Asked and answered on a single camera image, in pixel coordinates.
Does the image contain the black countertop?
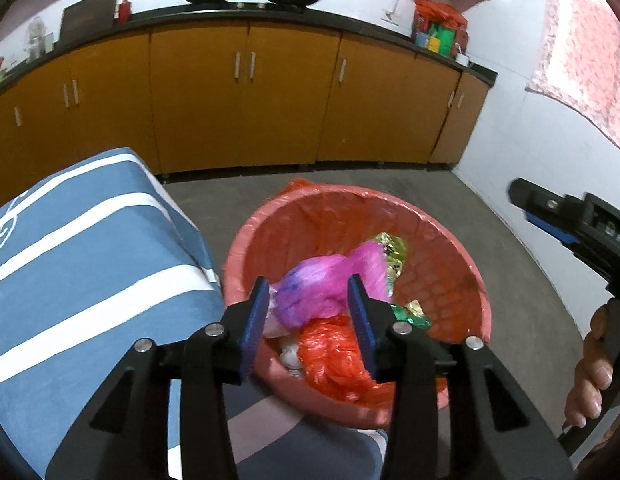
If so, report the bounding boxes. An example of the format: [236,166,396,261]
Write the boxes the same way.
[0,3,498,95]

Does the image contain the clear plastic bag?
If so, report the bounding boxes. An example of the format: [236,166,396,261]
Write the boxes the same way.
[263,285,304,377]

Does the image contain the dark cutting board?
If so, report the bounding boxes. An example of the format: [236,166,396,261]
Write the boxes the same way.
[58,0,117,46]

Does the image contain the red bag of groceries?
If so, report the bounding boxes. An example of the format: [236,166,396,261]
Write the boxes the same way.
[412,0,470,58]

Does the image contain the person's right hand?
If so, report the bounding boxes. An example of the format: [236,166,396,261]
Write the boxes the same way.
[564,301,614,428]

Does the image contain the clear jar with bag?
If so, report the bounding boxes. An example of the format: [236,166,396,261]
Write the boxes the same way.
[27,16,54,62]

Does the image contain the small green plastic wrapper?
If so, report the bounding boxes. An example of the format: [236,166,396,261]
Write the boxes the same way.
[390,300,432,332]

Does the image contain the lower wooden cabinets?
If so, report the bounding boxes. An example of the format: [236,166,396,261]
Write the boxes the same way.
[0,21,491,206]

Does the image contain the blue white striped tablecloth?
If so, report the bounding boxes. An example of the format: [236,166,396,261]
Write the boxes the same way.
[0,148,387,479]

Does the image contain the pink floral window curtain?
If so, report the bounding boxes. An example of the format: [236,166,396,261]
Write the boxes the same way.
[527,0,620,149]

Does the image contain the white mug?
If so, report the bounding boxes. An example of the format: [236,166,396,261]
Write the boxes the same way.
[455,53,470,67]

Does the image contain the magenta plastic bag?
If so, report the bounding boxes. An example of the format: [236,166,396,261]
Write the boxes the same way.
[273,240,391,330]

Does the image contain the green paw print bag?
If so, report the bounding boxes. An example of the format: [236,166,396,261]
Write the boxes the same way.
[373,232,408,297]

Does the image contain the red plastic trash basket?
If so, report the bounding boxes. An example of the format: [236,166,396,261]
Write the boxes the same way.
[222,178,494,430]

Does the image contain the red bottle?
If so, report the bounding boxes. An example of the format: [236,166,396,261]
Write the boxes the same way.
[117,0,132,24]

